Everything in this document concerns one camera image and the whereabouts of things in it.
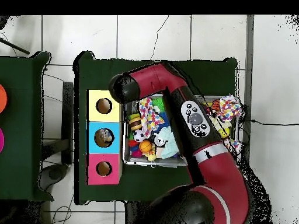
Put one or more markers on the wooden box with three holes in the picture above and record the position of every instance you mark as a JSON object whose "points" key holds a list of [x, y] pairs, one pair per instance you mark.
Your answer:
{"points": [[117, 130]]}

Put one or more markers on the colourful polka-dot cloth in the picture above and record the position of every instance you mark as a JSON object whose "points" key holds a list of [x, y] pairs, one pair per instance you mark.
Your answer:
{"points": [[150, 114]]}

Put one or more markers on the dark green tablecloth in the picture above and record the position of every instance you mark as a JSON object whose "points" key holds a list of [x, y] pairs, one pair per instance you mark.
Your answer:
{"points": [[117, 74]]}

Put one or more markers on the orange plate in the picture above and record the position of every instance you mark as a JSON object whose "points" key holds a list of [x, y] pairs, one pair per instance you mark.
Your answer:
{"points": [[2, 98]]}

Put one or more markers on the mint green knit cloth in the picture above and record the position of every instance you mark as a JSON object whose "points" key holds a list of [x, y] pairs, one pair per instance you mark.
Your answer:
{"points": [[168, 144]]}

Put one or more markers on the wooden burger toy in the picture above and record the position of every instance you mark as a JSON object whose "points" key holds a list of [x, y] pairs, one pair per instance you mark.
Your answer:
{"points": [[135, 122]]}

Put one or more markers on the small orange basketball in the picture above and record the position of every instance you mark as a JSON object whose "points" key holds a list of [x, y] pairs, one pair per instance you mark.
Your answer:
{"points": [[145, 146]]}

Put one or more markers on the small soccer ball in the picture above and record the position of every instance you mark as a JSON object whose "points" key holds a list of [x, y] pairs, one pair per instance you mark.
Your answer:
{"points": [[138, 136]]}

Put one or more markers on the shallow clear mesh bin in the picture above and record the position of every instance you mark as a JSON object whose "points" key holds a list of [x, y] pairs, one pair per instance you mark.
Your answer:
{"points": [[140, 162]]}

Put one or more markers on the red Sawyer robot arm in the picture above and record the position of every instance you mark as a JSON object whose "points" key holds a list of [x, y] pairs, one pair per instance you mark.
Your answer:
{"points": [[159, 79]]}

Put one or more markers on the black tripod leg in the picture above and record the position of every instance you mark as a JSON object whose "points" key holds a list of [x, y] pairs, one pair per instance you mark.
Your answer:
{"points": [[14, 46]]}

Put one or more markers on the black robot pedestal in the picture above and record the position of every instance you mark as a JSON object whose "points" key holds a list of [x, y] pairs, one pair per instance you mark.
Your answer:
{"points": [[138, 214]]}

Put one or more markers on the yellow duck toy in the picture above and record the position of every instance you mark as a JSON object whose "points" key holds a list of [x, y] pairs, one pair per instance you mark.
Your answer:
{"points": [[151, 157]]}

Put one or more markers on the black floor stand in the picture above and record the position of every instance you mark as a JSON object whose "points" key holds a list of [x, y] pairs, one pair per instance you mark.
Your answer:
{"points": [[67, 121]]}

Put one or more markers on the dark green side table cloth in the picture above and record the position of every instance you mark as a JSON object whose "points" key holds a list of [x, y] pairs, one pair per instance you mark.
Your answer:
{"points": [[28, 140]]}

